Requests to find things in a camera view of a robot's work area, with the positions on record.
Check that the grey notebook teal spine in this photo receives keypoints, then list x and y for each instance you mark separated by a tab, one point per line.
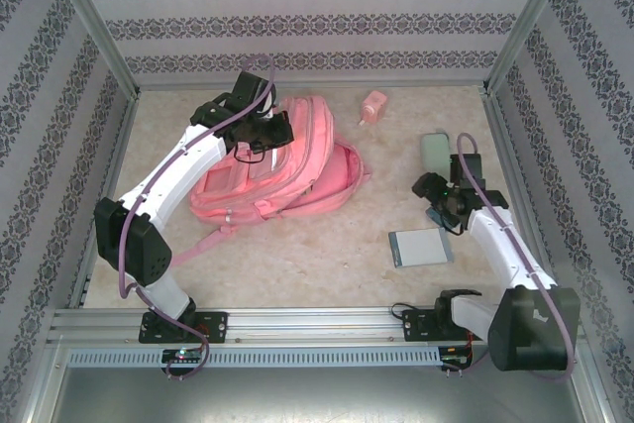
421	247

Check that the aluminium side rail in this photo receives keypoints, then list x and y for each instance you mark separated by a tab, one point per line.
502	140
116	155

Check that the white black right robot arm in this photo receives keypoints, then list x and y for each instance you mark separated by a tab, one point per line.
505	249

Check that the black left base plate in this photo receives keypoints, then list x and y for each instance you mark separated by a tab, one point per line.
213	326

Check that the pink backpack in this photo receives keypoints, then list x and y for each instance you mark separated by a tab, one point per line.
317	145

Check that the aluminium back rail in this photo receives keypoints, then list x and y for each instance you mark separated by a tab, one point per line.
421	85

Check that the aluminium frame post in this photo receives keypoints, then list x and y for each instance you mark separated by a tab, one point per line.
99	29
527	22

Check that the pink bottle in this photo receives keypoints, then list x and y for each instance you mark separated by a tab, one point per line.
374	106

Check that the right controller board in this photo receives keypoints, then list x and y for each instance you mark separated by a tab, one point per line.
458	356

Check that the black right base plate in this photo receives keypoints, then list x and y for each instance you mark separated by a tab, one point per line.
416	326

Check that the aluminium frame bar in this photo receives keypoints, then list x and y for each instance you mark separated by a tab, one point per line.
42	383
594	383

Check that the controller board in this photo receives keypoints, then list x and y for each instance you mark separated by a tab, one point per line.
458	356
183	355

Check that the aluminium front rail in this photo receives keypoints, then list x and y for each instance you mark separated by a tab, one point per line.
317	324

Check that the left controller board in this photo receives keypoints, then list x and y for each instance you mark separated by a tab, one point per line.
183	355

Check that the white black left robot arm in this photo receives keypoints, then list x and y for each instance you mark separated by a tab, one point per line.
183	170

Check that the pale green case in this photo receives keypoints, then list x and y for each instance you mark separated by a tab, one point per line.
435	150

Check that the grey metal sheet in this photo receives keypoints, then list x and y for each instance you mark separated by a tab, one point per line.
317	393

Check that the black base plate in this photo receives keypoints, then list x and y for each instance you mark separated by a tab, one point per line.
416	326
213	326

